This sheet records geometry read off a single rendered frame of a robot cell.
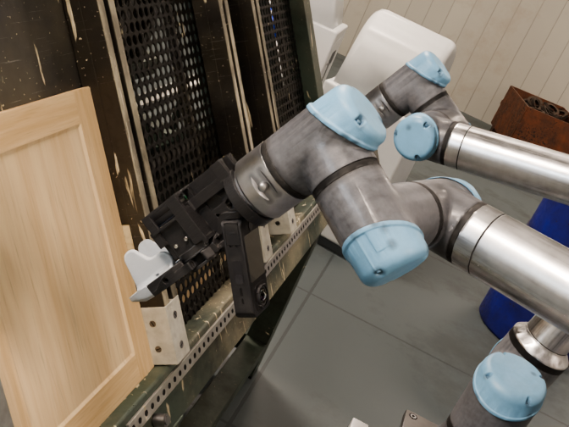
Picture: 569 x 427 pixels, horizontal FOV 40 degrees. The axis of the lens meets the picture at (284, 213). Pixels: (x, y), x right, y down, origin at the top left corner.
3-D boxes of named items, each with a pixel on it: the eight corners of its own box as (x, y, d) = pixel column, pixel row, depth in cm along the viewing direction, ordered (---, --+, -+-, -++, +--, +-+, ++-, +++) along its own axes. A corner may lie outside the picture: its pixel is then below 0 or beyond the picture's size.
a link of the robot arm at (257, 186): (315, 188, 86) (294, 210, 79) (284, 211, 88) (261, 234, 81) (273, 134, 86) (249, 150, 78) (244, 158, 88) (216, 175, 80)
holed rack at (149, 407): (129, 439, 140) (132, 439, 140) (125, 424, 140) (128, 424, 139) (338, 188, 290) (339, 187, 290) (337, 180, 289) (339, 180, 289)
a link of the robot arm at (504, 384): (439, 424, 133) (477, 363, 128) (462, 393, 145) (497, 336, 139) (503, 468, 129) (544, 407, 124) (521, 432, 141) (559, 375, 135)
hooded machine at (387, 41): (357, 267, 444) (463, 55, 392) (263, 218, 454) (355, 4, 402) (382, 227, 510) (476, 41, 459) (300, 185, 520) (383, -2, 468)
